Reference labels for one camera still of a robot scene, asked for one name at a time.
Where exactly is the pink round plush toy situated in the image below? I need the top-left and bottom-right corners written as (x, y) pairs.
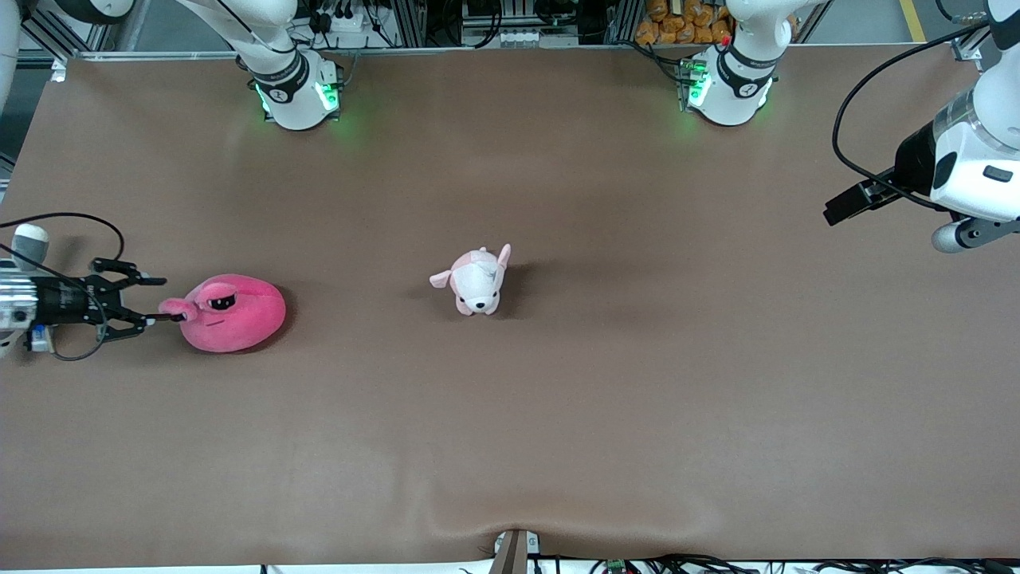
top-left (158, 273), bottom-right (288, 354)

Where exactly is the black cable bundle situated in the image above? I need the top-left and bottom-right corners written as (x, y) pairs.
top-left (590, 553), bottom-right (1020, 574)

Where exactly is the metal table edge clamp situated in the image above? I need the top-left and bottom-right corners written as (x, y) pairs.
top-left (490, 529), bottom-right (543, 574)

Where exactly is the white terminal strip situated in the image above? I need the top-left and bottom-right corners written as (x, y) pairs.
top-left (462, 28), bottom-right (583, 49)

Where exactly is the pink white dog plush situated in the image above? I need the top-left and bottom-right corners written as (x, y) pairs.
top-left (429, 243), bottom-right (512, 317)

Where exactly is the brown table cover mat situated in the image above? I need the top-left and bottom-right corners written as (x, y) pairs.
top-left (0, 44), bottom-right (1020, 571)

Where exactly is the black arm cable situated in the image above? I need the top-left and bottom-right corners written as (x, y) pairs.
top-left (0, 211), bottom-right (127, 362)
top-left (831, 22), bottom-right (993, 213)

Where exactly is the bag of orange snacks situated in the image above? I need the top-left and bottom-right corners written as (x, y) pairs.
top-left (635, 0), bottom-right (734, 46)

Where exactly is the white power strip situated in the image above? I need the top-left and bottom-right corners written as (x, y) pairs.
top-left (315, 6), bottom-right (377, 34)

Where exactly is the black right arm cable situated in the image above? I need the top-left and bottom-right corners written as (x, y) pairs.
top-left (0, 211), bottom-right (127, 362)

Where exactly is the grey white plush toy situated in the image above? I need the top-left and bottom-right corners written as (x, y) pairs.
top-left (11, 224), bottom-right (50, 272)

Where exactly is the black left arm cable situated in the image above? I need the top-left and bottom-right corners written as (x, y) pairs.
top-left (831, 22), bottom-right (993, 213)

